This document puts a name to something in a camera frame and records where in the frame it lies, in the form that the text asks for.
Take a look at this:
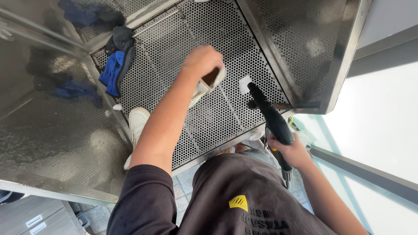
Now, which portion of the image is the person's left hand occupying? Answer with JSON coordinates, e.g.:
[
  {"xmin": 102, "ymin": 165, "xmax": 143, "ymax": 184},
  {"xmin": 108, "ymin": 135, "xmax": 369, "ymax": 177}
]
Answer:
[{"xmin": 181, "ymin": 45, "xmax": 226, "ymax": 82}]

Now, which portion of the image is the person's right hand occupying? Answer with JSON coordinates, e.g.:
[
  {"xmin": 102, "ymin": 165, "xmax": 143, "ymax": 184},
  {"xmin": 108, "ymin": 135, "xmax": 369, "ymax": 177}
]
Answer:
[{"xmin": 266, "ymin": 132, "xmax": 313, "ymax": 170}]

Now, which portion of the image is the black steam gun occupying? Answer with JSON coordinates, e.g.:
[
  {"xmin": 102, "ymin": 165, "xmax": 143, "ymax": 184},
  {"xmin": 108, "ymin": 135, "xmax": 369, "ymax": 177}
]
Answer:
[{"xmin": 247, "ymin": 82, "xmax": 296, "ymax": 190}]

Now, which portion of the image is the white sneaker with brown lining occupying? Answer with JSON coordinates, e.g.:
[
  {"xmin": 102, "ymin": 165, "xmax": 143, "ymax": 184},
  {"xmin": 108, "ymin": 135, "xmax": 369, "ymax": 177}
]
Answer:
[{"xmin": 188, "ymin": 62, "xmax": 228, "ymax": 110}]

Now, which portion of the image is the clear plastic bag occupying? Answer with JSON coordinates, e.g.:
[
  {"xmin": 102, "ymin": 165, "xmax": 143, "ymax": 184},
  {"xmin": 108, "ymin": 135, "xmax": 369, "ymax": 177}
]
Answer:
[{"xmin": 292, "ymin": 128, "xmax": 315, "ymax": 148}]

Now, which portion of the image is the white nozzle cloth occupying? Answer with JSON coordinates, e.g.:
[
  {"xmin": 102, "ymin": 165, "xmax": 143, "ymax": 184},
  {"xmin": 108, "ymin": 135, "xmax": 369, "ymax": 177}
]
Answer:
[{"xmin": 238, "ymin": 75, "xmax": 254, "ymax": 95}]

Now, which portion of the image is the perforated metal floor grate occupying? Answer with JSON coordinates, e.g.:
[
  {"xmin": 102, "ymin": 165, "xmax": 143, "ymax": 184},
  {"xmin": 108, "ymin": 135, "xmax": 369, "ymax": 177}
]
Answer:
[{"xmin": 92, "ymin": 0, "xmax": 291, "ymax": 170}]

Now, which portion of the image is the person's black shirt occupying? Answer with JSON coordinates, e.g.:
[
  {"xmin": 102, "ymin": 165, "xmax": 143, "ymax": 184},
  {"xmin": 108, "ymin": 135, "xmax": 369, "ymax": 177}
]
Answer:
[{"xmin": 106, "ymin": 151, "xmax": 337, "ymax": 235}]

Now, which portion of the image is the dark grey cloth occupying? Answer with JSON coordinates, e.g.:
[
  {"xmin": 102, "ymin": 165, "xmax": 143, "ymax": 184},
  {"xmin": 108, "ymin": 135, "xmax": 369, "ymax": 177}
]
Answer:
[{"xmin": 104, "ymin": 26, "xmax": 136, "ymax": 96}]

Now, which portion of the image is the blue cloth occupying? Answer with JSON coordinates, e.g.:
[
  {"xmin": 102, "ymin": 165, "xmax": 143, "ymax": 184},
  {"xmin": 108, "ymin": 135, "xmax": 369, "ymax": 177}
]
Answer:
[{"xmin": 99, "ymin": 50, "xmax": 125, "ymax": 98}]

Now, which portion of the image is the stainless steel wash cabinet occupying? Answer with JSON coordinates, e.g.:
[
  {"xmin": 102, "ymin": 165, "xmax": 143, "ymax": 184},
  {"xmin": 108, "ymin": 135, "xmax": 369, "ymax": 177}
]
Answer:
[{"xmin": 0, "ymin": 0, "xmax": 373, "ymax": 207}]

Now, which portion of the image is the grey drawer cabinet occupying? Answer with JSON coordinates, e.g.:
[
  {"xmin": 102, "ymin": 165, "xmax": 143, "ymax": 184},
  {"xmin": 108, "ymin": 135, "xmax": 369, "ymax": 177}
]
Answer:
[{"xmin": 0, "ymin": 195, "xmax": 86, "ymax": 235}]

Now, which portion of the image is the grey window frame rail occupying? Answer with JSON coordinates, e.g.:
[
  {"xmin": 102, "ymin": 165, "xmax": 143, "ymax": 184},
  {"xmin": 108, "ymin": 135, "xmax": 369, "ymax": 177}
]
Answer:
[{"xmin": 310, "ymin": 144, "xmax": 418, "ymax": 206}]

